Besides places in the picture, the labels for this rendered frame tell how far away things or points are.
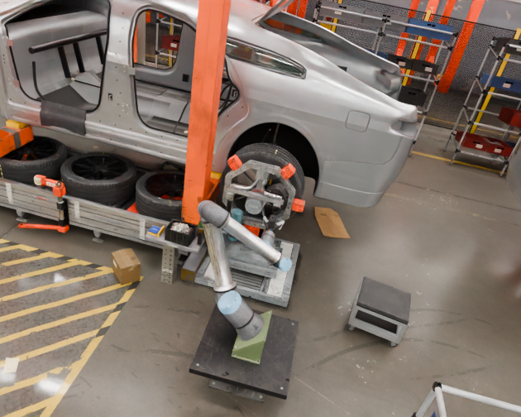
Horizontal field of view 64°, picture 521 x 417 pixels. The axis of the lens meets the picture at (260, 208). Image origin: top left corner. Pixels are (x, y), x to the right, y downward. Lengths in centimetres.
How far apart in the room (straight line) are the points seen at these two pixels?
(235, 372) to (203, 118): 166
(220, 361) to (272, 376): 33
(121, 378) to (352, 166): 228
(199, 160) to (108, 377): 156
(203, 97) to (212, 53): 29
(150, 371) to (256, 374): 75
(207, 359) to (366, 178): 187
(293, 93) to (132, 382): 232
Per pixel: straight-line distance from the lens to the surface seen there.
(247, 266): 360
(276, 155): 313
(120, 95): 380
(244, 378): 267
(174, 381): 298
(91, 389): 299
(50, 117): 422
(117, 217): 374
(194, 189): 319
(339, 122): 332
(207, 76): 285
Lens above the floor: 245
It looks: 32 degrees down
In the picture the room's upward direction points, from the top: 11 degrees clockwise
